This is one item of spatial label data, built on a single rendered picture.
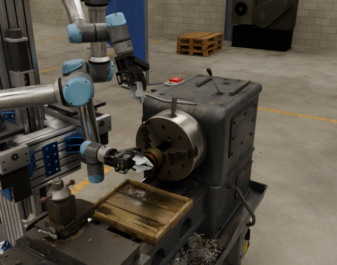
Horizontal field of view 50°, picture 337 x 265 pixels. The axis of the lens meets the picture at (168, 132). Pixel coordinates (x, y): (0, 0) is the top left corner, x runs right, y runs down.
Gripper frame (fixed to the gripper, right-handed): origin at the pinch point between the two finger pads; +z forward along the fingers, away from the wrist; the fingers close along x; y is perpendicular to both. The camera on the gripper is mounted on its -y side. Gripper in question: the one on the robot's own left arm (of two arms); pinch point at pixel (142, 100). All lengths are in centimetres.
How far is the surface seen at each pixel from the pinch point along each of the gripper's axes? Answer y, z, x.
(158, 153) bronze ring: 1.2, 23.5, 1.6
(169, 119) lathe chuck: -7.8, 11.7, 5.1
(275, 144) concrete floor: -278, 125, -46
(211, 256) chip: -8, 80, 8
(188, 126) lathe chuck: -11.9, 17.1, 11.2
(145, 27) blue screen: -408, -56, -272
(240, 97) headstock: -49, 15, 22
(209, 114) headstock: -24.2, 16.0, 15.9
